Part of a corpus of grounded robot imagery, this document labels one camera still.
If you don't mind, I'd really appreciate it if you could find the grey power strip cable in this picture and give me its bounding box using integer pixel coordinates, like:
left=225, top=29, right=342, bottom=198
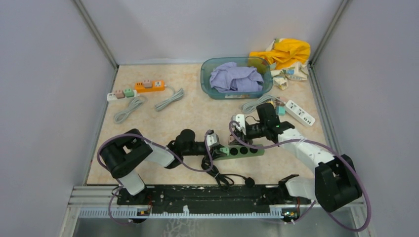
left=241, top=95, right=282, bottom=114

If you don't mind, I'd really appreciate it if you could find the small strip grey cable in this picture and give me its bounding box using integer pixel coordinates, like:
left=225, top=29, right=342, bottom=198
left=113, top=95, right=148, bottom=124

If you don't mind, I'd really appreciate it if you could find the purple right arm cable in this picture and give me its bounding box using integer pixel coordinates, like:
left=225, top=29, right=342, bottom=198
left=228, top=121, right=373, bottom=233

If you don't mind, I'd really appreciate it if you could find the yellow cloth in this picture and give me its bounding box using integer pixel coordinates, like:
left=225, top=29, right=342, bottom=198
left=249, top=39, right=311, bottom=70

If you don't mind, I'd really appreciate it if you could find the black cable with plug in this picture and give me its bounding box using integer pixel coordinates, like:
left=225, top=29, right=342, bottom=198
left=201, top=157, right=255, bottom=191

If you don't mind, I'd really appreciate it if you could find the green charger on white strip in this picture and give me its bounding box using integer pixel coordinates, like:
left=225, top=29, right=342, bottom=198
left=123, top=88, right=135, bottom=98

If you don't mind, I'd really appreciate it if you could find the teal plastic basin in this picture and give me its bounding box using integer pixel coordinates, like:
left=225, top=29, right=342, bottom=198
left=200, top=57, right=273, bottom=99

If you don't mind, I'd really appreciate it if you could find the small white power strip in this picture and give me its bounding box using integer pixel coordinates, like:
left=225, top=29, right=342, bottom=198
left=106, top=90, right=137, bottom=103

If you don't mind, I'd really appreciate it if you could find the white patterned cloth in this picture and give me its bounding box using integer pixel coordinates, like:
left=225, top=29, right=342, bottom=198
left=271, top=62, right=309, bottom=90

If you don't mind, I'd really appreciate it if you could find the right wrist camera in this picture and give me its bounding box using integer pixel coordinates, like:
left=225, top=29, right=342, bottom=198
left=231, top=114, right=246, bottom=135

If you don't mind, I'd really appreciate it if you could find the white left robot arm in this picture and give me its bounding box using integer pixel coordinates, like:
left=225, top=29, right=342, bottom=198
left=96, top=129, right=222, bottom=204

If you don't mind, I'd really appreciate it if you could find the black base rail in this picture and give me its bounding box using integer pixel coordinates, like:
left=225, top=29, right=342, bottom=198
left=117, top=185, right=311, bottom=214

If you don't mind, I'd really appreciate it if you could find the orange power strip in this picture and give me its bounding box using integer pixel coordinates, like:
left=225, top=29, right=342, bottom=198
left=134, top=79, right=166, bottom=93

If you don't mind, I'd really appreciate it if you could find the green power strip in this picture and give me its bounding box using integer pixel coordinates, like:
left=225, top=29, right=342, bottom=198
left=214, top=145, right=265, bottom=160

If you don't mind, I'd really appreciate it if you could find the light green usb charger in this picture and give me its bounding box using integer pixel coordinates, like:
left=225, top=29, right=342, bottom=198
left=219, top=147, right=230, bottom=157

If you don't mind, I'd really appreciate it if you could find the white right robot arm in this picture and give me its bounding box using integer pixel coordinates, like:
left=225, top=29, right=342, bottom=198
left=230, top=103, right=363, bottom=212

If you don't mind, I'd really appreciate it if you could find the pink charger on white strip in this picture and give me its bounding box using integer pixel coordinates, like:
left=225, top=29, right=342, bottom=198
left=114, top=90, right=125, bottom=99

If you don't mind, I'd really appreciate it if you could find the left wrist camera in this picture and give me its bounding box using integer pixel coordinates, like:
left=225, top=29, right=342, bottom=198
left=205, top=130, right=220, bottom=148

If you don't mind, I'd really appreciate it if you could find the teal usb charger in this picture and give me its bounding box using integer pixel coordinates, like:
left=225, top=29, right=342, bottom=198
left=275, top=106, right=286, bottom=116

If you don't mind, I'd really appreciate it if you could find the grey coiled cable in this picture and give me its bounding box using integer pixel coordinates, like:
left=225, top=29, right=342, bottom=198
left=154, top=85, right=185, bottom=112

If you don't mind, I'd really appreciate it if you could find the purple cloth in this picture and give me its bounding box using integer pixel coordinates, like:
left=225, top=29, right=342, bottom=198
left=209, top=62, right=264, bottom=93

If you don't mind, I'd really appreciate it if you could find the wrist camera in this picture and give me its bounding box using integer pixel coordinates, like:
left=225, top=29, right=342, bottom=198
left=231, top=114, right=246, bottom=135
left=205, top=130, right=220, bottom=148

